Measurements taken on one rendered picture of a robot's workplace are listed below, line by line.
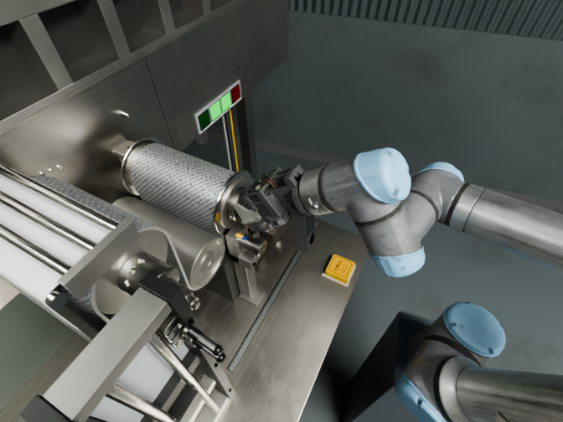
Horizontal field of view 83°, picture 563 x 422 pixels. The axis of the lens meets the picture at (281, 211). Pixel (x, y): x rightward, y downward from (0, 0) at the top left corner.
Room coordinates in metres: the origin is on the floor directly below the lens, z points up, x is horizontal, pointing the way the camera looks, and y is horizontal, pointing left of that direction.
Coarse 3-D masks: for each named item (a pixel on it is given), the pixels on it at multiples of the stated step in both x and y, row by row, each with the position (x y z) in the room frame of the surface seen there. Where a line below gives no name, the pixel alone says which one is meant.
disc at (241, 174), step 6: (234, 174) 0.48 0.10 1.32; (240, 174) 0.49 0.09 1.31; (246, 174) 0.51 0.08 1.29; (228, 180) 0.46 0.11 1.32; (234, 180) 0.47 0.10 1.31; (252, 180) 0.52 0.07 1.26; (228, 186) 0.45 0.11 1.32; (222, 192) 0.43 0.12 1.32; (222, 198) 0.43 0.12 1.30; (216, 204) 0.41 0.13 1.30; (216, 210) 0.41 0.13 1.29; (216, 216) 0.40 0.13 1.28; (216, 222) 0.40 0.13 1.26; (216, 228) 0.40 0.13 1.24; (222, 228) 0.41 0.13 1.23
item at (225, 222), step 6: (138, 150) 0.57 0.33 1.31; (132, 162) 0.54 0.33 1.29; (240, 180) 0.48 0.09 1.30; (246, 180) 0.50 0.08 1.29; (234, 186) 0.46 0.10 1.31; (240, 186) 0.48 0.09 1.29; (246, 186) 0.49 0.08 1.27; (228, 192) 0.44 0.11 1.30; (234, 192) 0.45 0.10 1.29; (228, 198) 0.44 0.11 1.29; (222, 204) 0.42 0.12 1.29; (228, 204) 0.43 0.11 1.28; (222, 210) 0.42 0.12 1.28; (222, 216) 0.41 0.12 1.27; (222, 222) 0.41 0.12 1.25; (228, 222) 0.42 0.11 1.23; (234, 222) 0.44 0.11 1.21; (228, 228) 0.42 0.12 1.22
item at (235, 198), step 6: (240, 192) 0.46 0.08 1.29; (234, 198) 0.44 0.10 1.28; (240, 198) 0.45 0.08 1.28; (234, 204) 0.43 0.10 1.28; (240, 204) 0.44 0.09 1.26; (246, 204) 0.47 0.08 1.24; (228, 210) 0.43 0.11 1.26; (234, 210) 0.42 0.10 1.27; (228, 216) 0.43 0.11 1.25; (234, 216) 0.42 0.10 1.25
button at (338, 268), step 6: (336, 258) 0.52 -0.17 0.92; (342, 258) 0.52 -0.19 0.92; (330, 264) 0.50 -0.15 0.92; (336, 264) 0.50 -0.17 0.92; (342, 264) 0.50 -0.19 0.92; (348, 264) 0.50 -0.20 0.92; (330, 270) 0.48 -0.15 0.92; (336, 270) 0.48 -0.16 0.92; (342, 270) 0.48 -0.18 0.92; (348, 270) 0.48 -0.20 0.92; (330, 276) 0.47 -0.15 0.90; (336, 276) 0.46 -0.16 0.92; (342, 276) 0.46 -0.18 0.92; (348, 276) 0.46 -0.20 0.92
